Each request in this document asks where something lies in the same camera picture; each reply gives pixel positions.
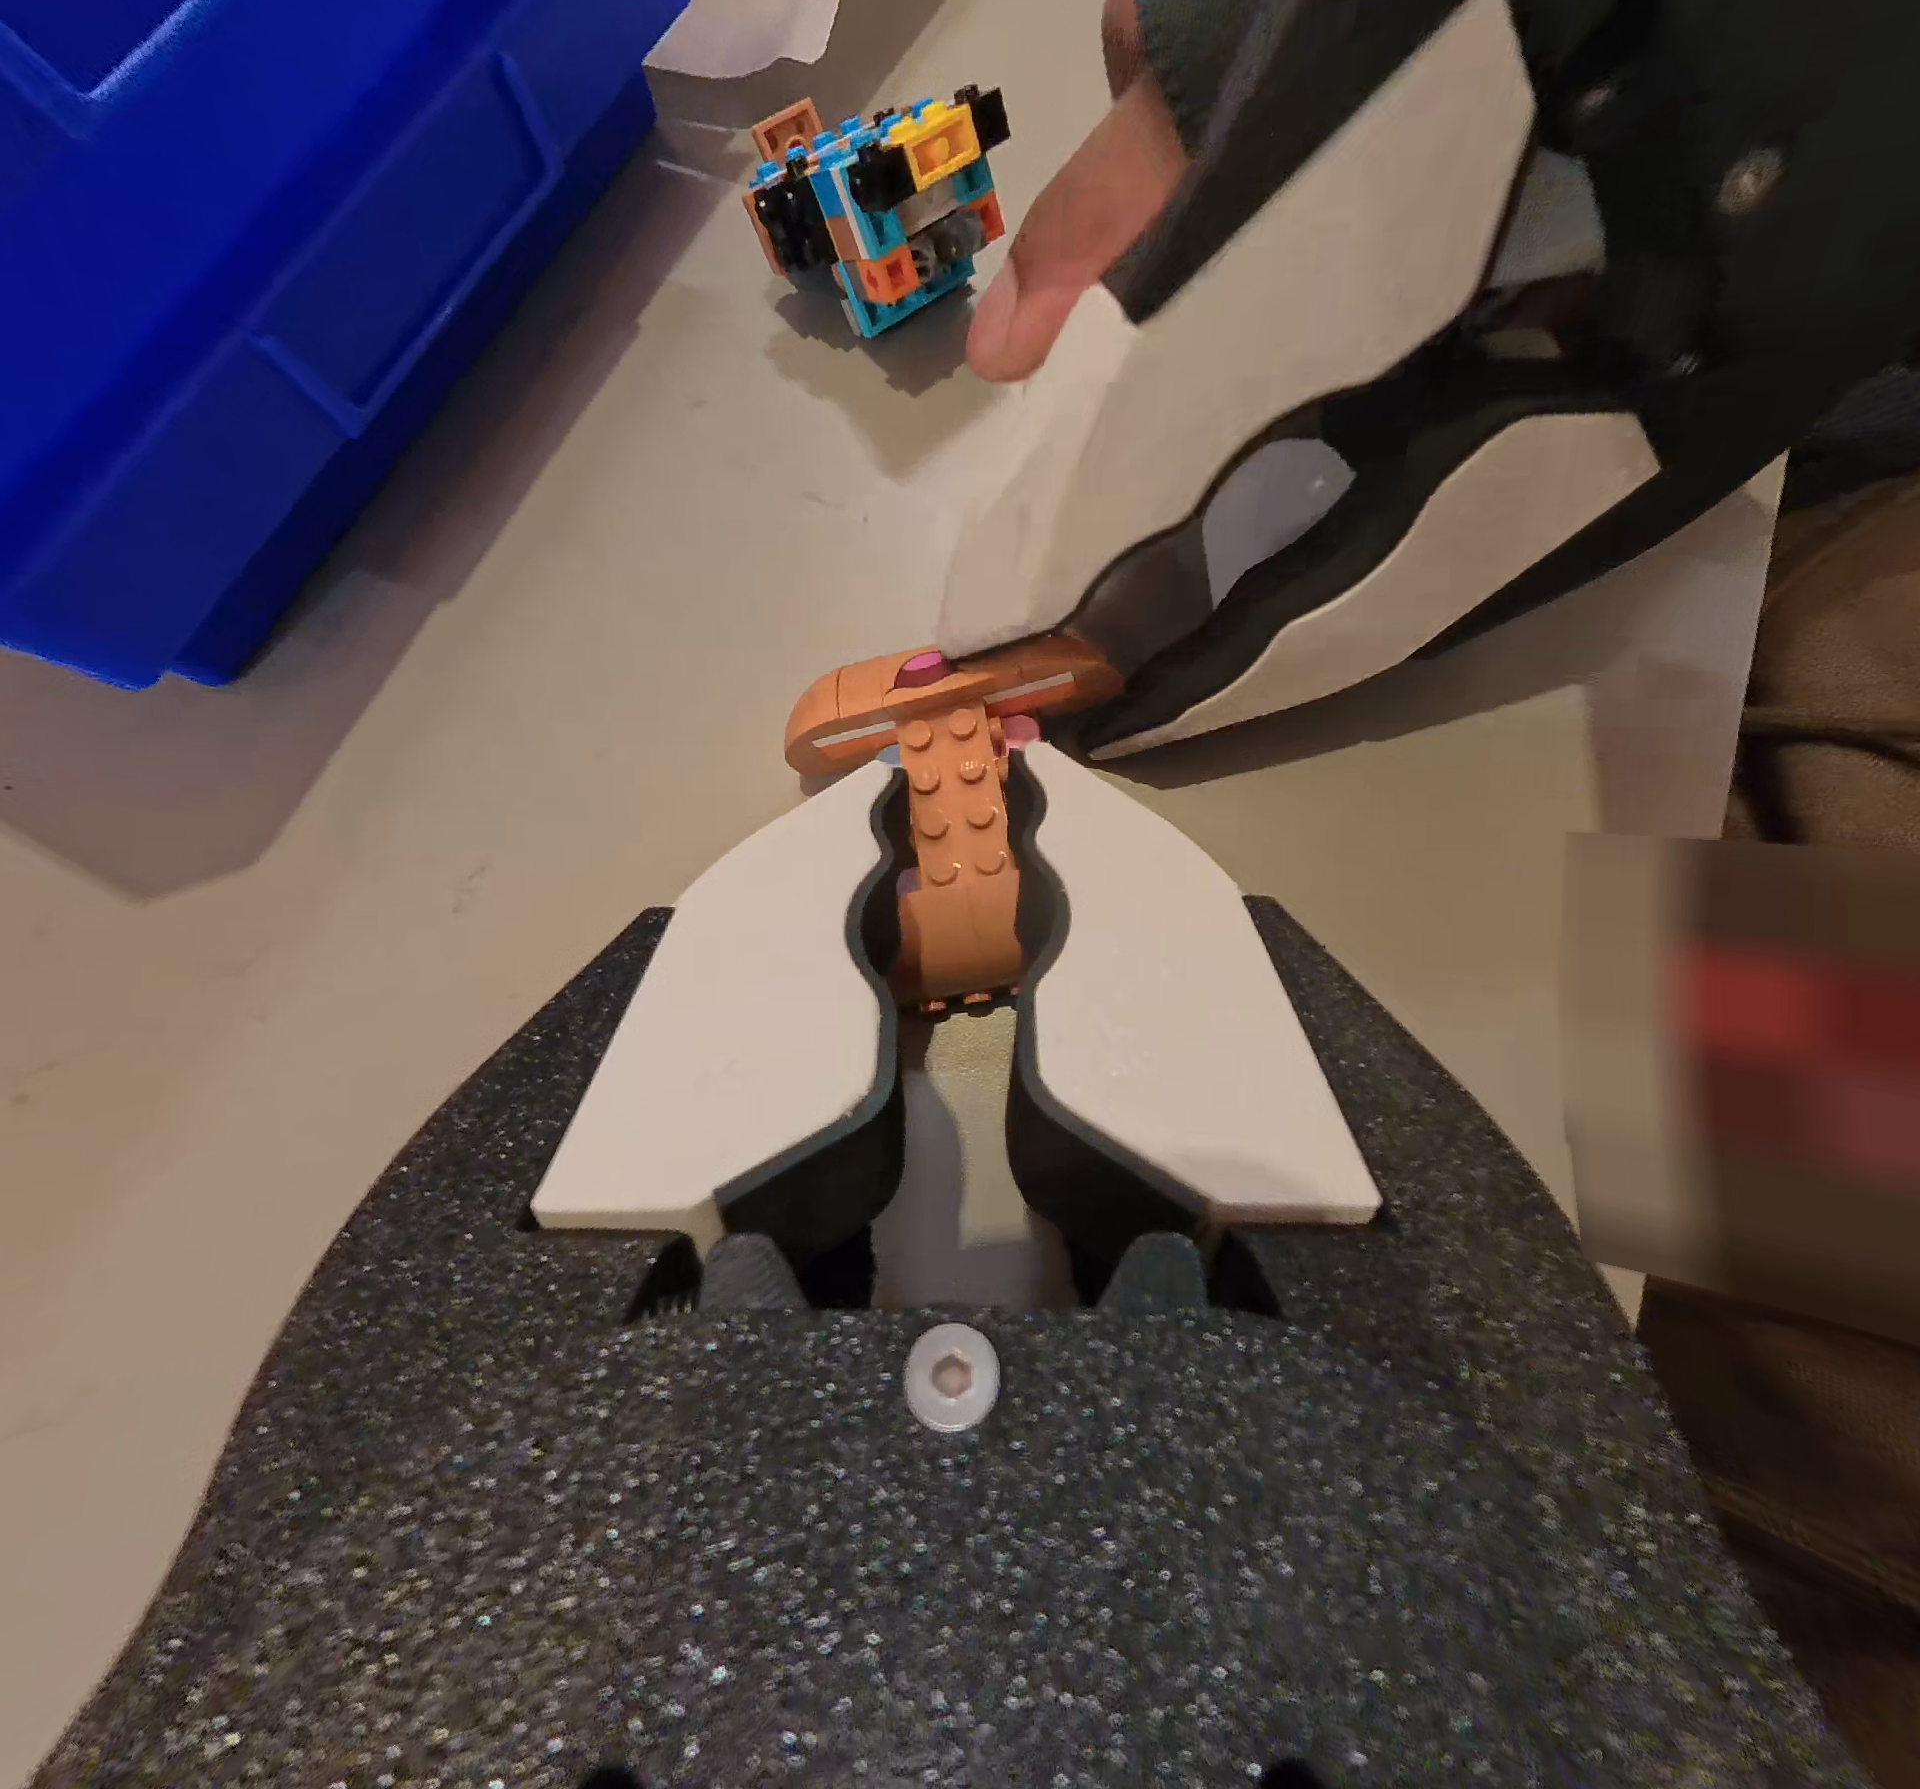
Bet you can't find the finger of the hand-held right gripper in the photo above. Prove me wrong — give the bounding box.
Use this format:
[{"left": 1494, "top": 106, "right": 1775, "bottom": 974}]
[
  {"left": 938, "top": 0, "right": 1543, "bottom": 661},
  {"left": 1078, "top": 402, "right": 1668, "bottom": 766}
]

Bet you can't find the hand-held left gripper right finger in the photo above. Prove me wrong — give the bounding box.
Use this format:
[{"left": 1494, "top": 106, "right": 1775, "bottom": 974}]
[{"left": 1007, "top": 745, "right": 1384, "bottom": 1229}]

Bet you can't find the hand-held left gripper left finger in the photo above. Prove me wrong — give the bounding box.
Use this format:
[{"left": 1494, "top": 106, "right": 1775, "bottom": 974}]
[{"left": 531, "top": 769, "right": 902, "bottom": 1233}]

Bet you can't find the brown toy brick shell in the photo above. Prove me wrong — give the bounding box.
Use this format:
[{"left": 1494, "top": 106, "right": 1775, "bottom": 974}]
[{"left": 784, "top": 630, "right": 1128, "bottom": 1020}]

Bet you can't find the colourful toy brick model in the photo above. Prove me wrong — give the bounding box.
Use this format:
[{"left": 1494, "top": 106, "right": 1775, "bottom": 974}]
[{"left": 742, "top": 86, "right": 1014, "bottom": 347}]

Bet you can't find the blue plastic bin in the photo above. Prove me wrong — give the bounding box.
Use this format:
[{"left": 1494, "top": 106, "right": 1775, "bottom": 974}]
[{"left": 0, "top": 0, "right": 697, "bottom": 692}]

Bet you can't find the person's right hand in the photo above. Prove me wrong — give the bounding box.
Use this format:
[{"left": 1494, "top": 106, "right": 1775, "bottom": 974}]
[{"left": 964, "top": 0, "right": 1325, "bottom": 388}]

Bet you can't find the person's brown hooded top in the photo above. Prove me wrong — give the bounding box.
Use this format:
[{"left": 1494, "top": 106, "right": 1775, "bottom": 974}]
[{"left": 1637, "top": 462, "right": 1920, "bottom": 1789}]

